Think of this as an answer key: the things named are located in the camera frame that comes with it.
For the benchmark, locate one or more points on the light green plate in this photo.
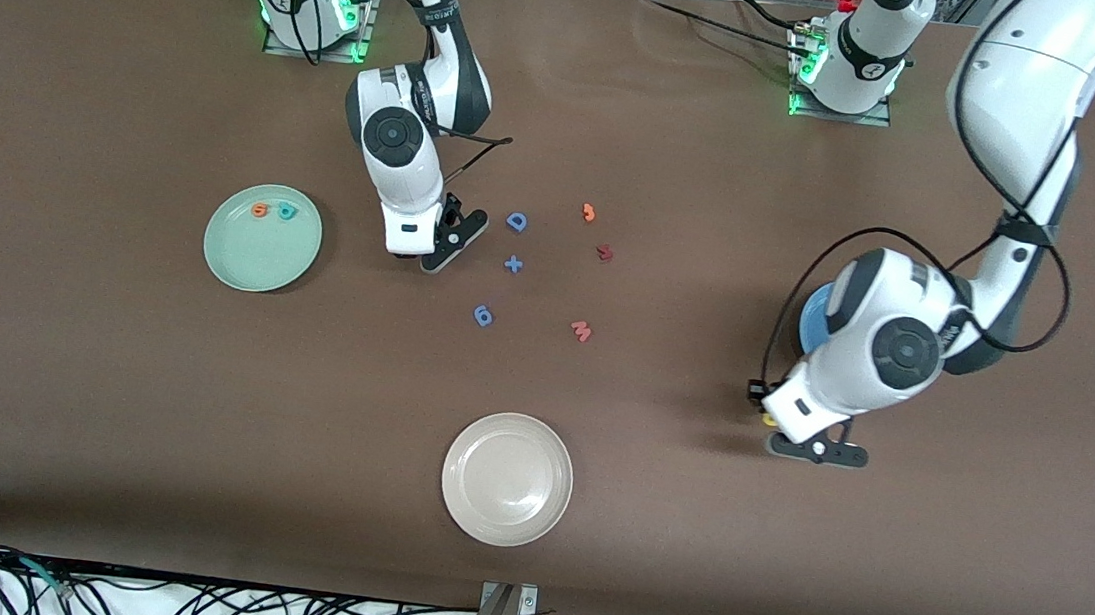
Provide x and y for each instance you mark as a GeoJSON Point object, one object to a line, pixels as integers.
{"type": "Point", "coordinates": [261, 255]}

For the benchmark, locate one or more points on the dark red foam letter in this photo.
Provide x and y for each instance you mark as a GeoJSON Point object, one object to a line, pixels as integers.
{"type": "Point", "coordinates": [604, 252]}

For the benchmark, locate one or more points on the red foam letter w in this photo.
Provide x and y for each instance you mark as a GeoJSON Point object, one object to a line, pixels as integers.
{"type": "Point", "coordinates": [581, 330]}

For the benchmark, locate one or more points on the teal foam letter d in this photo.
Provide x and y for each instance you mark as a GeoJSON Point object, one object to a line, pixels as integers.
{"type": "Point", "coordinates": [286, 211]}

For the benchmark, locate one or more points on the blue foam plus sign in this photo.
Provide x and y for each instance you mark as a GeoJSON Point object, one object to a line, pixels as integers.
{"type": "Point", "coordinates": [512, 264]}

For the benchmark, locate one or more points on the blue plate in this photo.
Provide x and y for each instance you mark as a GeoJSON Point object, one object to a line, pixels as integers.
{"type": "Point", "coordinates": [812, 323]}

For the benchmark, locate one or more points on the beige plate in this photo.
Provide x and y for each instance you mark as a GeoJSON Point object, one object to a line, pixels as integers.
{"type": "Point", "coordinates": [507, 479]}

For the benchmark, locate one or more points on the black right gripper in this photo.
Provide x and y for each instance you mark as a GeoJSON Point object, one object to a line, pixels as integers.
{"type": "Point", "coordinates": [450, 217]}

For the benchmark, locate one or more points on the blue foam digit six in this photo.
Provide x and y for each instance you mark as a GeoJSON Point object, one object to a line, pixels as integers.
{"type": "Point", "coordinates": [483, 315]}

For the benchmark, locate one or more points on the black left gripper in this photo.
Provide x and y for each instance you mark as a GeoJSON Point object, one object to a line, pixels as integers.
{"type": "Point", "coordinates": [756, 392]}

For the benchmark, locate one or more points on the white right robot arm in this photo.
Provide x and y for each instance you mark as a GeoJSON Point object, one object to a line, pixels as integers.
{"type": "Point", "coordinates": [393, 137]}

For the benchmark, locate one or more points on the orange foam letter e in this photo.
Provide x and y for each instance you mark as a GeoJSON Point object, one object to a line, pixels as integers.
{"type": "Point", "coordinates": [260, 209]}

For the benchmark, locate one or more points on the blue foam letter D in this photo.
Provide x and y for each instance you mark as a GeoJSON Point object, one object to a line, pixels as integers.
{"type": "Point", "coordinates": [517, 221]}

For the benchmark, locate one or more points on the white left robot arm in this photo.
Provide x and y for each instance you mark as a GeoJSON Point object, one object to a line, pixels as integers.
{"type": "Point", "coordinates": [905, 352]}

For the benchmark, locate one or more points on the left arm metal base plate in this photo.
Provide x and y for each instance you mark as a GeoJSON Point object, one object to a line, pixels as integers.
{"type": "Point", "coordinates": [842, 118]}

